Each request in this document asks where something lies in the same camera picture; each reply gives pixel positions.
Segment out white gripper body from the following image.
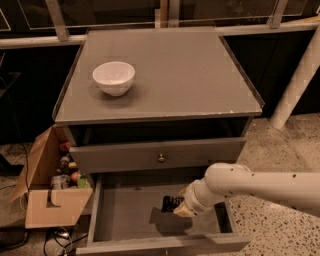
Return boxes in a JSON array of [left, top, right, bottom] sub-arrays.
[[182, 179, 225, 215]]

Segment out metal railing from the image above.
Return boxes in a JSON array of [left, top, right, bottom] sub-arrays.
[[0, 0, 320, 50]]

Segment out white ceramic bowl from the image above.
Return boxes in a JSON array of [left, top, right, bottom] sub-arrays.
[[92, 61, 135, 96]]

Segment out grey top drawer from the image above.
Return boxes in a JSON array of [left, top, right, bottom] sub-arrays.
[[70, 137, 246, 173]]

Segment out grey drawer cabinet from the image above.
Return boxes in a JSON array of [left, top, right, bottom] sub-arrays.
[[52, 27, 265, 183]]

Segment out red apple in box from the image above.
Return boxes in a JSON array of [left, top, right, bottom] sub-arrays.
[[70, 172, 79, 183]]

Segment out clear jar in box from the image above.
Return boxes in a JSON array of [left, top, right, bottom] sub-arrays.
[[52, 174, 70, 190]]

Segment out black rxbar chocolate bar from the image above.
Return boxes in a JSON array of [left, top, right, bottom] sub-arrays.
[[161, 196, 184, 213]]

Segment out black floor cables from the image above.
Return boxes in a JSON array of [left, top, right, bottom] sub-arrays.
[[0, 226, 89, 256]]

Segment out green packet in box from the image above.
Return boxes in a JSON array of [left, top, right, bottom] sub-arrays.
[[77, 174, 91, 188]]

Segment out metal drawer knob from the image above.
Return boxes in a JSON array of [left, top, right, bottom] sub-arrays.
[[157, 153, 166, 163]]

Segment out open cardboard box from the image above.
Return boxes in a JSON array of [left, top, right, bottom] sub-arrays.
[[9, 126, 94, 229]]

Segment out grey open middle drawer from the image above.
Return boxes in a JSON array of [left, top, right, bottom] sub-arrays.
[[76, 168, 250, 256]]

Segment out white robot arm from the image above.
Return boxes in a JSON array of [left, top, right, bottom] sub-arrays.
[[173, 163, 320, 218]]

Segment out dark bottle in box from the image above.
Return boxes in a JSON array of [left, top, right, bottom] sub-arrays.
[[59, 154, 71, 174]]

